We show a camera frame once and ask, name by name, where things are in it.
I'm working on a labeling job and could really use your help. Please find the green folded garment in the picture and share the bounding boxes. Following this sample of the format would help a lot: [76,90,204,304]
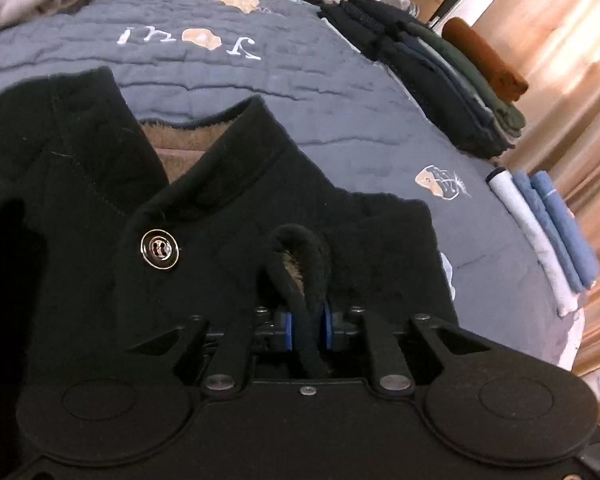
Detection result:
[410,21,527,138]

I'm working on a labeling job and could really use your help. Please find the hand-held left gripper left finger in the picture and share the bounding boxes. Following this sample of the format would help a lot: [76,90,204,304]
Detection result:
[125,307,294,397]

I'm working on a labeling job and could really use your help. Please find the stack of dark folded clothes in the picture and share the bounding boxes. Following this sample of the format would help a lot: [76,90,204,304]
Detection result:
[320,0,513,158]

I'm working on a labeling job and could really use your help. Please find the navy folded garment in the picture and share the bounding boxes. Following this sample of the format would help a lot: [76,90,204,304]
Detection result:
[395,30,486,116]

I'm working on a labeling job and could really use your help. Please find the blue and white folded clothes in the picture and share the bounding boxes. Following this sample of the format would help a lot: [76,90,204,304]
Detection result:
[486,167,581,317]

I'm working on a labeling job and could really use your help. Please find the grey fish-print quilt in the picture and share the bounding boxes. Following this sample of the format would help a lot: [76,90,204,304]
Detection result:
[0,0,588,376]

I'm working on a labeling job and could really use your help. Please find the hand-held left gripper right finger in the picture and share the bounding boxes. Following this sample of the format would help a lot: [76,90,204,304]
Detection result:
[322,307,491,397]

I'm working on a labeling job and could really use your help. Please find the brown rolled garment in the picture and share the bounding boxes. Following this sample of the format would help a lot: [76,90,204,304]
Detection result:
[441,16,530,102]

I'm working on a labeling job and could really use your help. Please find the light blue folded jeans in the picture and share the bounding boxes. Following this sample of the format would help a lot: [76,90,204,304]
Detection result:
[530,170,600,291]
[512,171,588,293]

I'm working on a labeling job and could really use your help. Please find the black quilted jacket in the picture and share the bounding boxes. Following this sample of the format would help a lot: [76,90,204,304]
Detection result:
[0,66,458,411]

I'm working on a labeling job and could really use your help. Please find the orange curtain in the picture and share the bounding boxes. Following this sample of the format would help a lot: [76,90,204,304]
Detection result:
[472,0,600,396]

